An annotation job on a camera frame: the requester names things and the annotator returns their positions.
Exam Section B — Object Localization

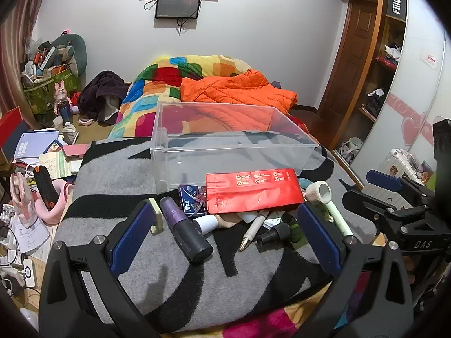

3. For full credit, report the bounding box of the pale green tube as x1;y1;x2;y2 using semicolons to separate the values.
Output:
327;200;355;237

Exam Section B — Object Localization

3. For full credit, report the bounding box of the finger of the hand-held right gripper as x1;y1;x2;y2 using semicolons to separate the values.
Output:
366;169;438;205
341;189;435;223

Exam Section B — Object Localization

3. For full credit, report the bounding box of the small blue box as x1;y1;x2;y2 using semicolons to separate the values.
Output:
178;184;209;217

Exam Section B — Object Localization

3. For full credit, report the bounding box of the blue and white booklet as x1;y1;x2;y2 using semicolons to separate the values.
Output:
14;130;60;160

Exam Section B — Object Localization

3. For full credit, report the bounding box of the white tape roll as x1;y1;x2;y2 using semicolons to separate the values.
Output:
304;180;334;205

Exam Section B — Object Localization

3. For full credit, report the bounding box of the pink pouch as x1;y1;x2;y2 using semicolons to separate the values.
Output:
10;173;40;223

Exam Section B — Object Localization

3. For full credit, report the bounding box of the green bottle black dropper cap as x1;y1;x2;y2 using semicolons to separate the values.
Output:
256;217;308;251

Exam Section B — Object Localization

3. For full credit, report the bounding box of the grey and black blanket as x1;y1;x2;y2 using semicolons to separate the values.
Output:
40;137;388;335

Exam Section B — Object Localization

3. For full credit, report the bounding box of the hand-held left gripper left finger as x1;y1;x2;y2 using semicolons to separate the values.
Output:
39;199;158;338

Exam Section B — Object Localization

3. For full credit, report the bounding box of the white round charger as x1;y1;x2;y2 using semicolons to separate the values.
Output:
20;258;36;288

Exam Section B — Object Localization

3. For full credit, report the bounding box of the red gift box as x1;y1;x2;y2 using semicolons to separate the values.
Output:
0;107;28;149

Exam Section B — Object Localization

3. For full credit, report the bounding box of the white suitcase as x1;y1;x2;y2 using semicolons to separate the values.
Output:
378;147;421;184

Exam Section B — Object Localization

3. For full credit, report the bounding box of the mint green tube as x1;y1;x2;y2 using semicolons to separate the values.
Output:
147;198;165;235

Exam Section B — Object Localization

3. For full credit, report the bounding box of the clear plastic storage bin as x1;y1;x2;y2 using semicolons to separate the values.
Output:
150;101;320;193

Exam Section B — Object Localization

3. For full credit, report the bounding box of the green neck pillow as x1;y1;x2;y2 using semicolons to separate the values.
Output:
50;33;87;77

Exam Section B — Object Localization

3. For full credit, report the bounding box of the wooden wardrobe shelf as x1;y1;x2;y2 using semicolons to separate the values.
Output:
357;0;409;124

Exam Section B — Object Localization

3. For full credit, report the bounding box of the flat pink box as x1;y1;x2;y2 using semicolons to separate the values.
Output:
61;144;91;159

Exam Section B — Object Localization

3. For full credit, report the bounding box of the small white bottle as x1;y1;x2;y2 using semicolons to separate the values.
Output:
192;215;221;235

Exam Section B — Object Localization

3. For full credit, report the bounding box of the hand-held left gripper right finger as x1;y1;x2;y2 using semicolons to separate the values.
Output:
293;202;414;338

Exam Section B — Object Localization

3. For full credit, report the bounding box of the dark clothing pile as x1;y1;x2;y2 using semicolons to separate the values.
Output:
77;71;128;124

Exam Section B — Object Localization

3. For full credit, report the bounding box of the orange down jacket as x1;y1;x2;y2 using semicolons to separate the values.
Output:
180;69;298;117

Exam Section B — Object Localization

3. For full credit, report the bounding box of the wooden door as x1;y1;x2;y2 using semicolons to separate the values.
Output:
318;0;384;122

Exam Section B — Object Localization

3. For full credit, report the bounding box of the purple spray bottle black cap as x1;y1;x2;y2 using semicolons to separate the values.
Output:
159;196;214;264

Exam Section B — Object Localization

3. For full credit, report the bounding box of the white pen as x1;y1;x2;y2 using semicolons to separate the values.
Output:
238;211;269;253

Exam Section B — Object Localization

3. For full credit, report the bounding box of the pink bunny toy bottle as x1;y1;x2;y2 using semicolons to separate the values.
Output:
53;81;77;123

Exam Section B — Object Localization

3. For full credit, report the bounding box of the black and orange hairbrush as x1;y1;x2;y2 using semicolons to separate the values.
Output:
34;165;58;211

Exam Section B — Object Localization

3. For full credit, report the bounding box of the white wardrobe sliding door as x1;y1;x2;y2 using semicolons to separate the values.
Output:
350;0;451;170

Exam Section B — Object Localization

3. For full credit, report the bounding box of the small black wall monitor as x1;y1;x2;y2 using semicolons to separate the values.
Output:
154;0;202;20

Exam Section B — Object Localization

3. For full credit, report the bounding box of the green patterned storage bag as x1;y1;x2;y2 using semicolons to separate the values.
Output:
23;66;82;115

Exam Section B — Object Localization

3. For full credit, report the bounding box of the colourful patchwork blanket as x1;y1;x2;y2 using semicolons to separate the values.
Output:
107;54;356;338

